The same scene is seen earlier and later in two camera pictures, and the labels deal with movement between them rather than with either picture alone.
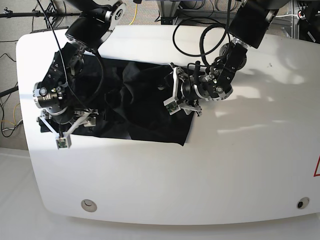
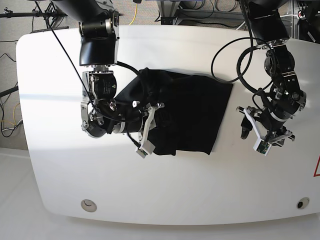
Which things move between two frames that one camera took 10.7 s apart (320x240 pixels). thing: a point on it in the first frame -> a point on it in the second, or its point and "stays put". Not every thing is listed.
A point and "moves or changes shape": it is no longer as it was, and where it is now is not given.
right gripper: x=193 y=90 -> x=270 y=122
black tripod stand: x=50 y=12 stays put
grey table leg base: x=168 y=9 stays put
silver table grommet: x=89 y=205 stays put
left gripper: x=57 y=114 -> x=146 y=119
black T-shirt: x=120 y=99 moves or changes shape
